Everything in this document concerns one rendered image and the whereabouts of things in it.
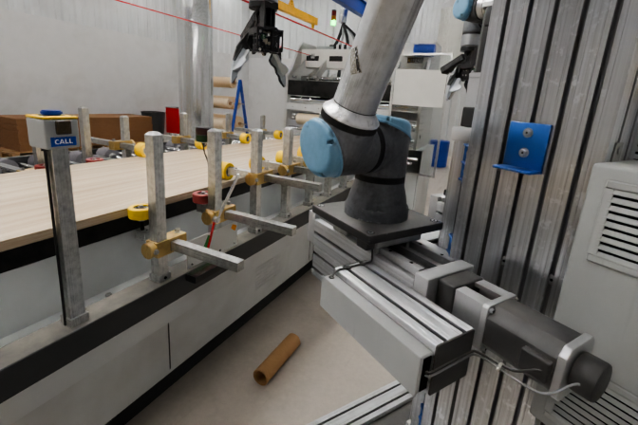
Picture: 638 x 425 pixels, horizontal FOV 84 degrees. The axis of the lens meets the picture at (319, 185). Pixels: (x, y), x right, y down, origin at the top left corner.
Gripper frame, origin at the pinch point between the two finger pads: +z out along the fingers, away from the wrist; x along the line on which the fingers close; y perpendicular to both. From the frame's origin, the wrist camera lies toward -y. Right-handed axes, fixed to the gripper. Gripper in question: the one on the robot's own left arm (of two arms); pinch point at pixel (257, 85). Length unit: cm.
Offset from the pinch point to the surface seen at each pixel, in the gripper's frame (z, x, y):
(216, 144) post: 20.3, -2.4, -30.0
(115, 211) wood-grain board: 42, -35, -32
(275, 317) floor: 132, 46, -75
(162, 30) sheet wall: -132, 125, -925
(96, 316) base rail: 62, -42, -5
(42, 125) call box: 11.5, -47.7, -1.0
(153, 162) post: 23.3, -24.7, -16.7
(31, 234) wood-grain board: 42, -54, -20
